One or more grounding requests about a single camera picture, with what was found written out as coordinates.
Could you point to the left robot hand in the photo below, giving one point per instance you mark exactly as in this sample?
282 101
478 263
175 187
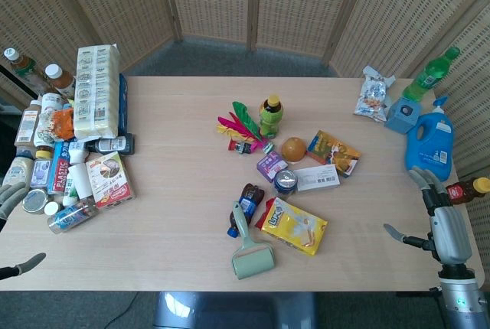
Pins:
9 199

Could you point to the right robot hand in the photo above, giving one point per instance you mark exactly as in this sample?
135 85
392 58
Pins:
449 229

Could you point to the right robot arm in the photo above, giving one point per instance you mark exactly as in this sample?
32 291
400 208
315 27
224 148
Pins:
459 298

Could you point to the orange snack bag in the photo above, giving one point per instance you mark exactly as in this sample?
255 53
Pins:
61 124

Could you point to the silver nut snack bag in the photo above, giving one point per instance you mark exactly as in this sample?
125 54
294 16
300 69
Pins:
373 95

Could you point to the yellow Lipton bag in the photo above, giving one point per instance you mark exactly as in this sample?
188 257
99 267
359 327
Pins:
293 225

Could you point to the silver tin can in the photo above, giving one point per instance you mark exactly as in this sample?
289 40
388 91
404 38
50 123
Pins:
35 200

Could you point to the cream sauce jar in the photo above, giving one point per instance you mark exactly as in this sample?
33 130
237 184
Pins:
17 172

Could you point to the brown tea bottle yellow cap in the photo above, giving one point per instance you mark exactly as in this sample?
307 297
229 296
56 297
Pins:
467 191

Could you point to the purple label jar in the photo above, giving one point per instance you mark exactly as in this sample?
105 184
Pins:
41 170

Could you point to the small white capped bottle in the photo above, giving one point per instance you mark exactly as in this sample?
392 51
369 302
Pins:
52 208

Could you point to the blue plastic wrap box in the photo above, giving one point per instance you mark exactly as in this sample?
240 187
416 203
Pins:
59 170

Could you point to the green white tube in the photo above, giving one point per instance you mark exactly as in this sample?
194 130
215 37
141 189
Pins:
69 191

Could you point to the clear plastic bottle blue label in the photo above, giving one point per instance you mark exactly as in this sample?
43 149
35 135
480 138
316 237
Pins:
72 216

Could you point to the brown bottle orange label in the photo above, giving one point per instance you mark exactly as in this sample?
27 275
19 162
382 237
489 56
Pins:
27 124

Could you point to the blue detergent bottle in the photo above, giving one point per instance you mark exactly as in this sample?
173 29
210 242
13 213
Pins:
430 145

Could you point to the white patterned jar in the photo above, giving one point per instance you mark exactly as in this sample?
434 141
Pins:
49 105

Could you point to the red white food box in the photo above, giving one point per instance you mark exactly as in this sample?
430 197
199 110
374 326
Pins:
111 180

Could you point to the dark bottle grey label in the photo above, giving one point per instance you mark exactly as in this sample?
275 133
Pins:
115 144

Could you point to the blue tissue box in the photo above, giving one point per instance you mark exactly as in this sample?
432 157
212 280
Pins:
402 114

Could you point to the amber lid bottle left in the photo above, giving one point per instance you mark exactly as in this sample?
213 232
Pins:
61 78

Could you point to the tea bottle white cap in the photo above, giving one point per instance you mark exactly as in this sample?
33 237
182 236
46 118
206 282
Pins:
27 69

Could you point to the white tissue pack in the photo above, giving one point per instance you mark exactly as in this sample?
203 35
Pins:
95 92

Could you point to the yellow orange snack packet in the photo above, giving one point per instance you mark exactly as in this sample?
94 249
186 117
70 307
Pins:
335 151

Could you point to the white box with barcodes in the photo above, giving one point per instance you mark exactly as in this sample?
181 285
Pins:
317 178

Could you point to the green soda bottle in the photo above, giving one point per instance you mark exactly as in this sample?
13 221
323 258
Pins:
428 76

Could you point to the blue tin can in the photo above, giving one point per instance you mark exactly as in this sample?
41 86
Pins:
285 181

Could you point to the orange fruit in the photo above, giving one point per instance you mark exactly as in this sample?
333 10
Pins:
294 149

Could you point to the purple small box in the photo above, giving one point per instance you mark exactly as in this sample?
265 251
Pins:
270 163

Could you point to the green lint roller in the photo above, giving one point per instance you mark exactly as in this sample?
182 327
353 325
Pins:
253 260

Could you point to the cola bottle blue label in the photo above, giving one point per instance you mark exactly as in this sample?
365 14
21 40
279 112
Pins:
249 197

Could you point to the green bottle yellow cap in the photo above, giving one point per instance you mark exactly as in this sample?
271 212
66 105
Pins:
270 118

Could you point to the colourful feather shuttlecock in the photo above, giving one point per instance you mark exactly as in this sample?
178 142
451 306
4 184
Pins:
243 122

